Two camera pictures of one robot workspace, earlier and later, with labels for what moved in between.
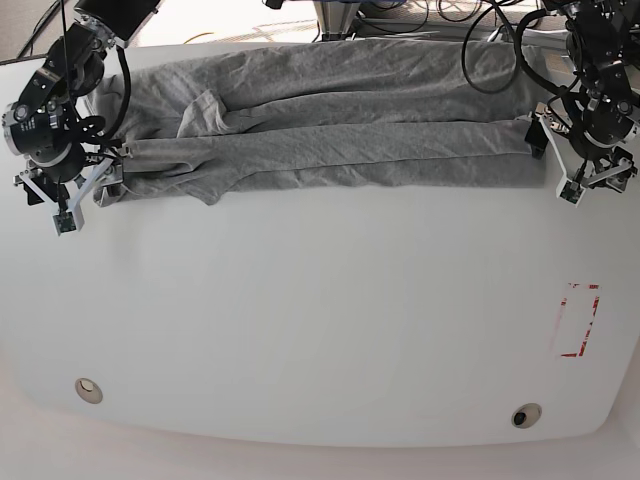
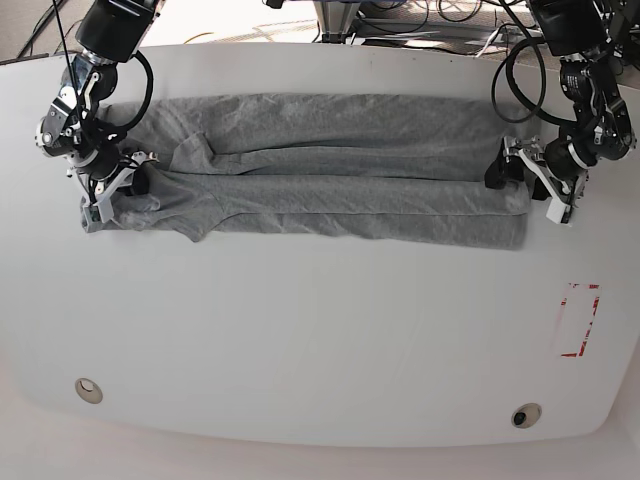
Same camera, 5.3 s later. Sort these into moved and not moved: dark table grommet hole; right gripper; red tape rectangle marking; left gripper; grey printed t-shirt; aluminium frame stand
Moved: right gripper; grey printed t-shirt; left gripper
Not moved: aluminium frame stand; red tape rectangle marking; dark table grommet hole
